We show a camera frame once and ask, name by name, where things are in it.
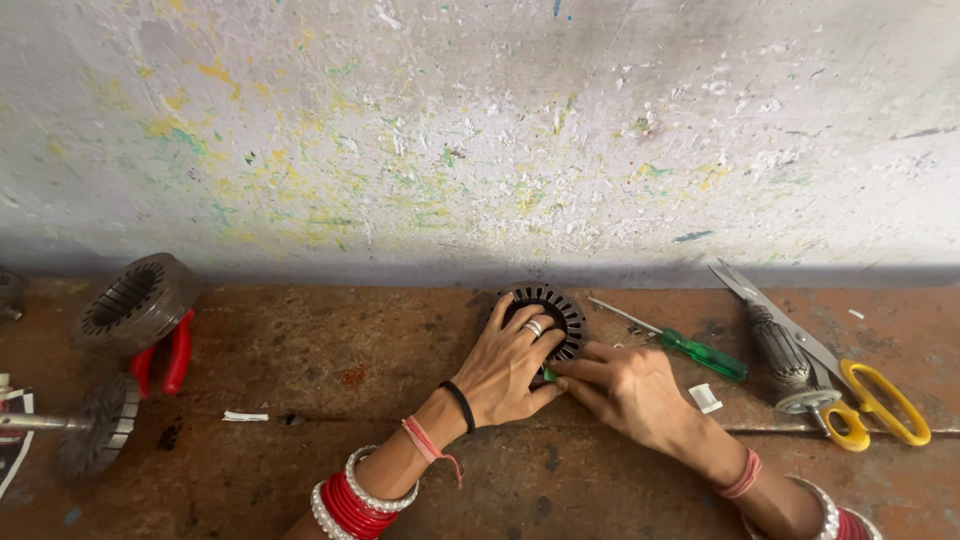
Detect yellow-handled scissors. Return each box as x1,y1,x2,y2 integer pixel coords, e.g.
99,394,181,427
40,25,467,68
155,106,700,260
708,258,933,453

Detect red-handled pliers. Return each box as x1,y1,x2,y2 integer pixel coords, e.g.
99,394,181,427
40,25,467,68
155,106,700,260
129,308,197,397

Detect grey rotor with shaft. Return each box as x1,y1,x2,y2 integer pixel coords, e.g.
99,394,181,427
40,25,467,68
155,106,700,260
0,372,144,483

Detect person's right hand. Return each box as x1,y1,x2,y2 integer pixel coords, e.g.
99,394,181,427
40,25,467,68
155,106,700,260
551,341,720,460

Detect pink thread bracelet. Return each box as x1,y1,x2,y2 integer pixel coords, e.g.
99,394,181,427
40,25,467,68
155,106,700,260
716,447,763,500
400,414,465,490

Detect dark slotted stator core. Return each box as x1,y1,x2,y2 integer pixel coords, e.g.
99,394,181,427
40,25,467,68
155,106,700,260
491,281,591,366

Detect green-handled screwdriver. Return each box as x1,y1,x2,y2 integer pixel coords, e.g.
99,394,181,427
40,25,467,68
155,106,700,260
586,295,750,384

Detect stack of red bangles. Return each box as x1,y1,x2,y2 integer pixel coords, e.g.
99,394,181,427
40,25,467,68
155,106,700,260
321,471,400,540
835,507,873,540

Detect folded white paper piece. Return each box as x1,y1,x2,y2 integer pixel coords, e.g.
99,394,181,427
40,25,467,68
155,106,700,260
687,382,724,415

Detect black wrist band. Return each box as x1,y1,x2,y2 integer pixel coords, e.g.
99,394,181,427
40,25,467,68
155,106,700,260
438,380,477,435

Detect wound motor armature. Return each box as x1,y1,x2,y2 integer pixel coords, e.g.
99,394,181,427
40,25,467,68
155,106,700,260
744,303,846,441

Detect large grey stator core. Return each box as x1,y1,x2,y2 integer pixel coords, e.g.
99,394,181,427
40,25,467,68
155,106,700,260
69,252,200,357

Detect person's left hand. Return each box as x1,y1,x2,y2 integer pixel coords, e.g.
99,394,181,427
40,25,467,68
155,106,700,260
450,294,569,430

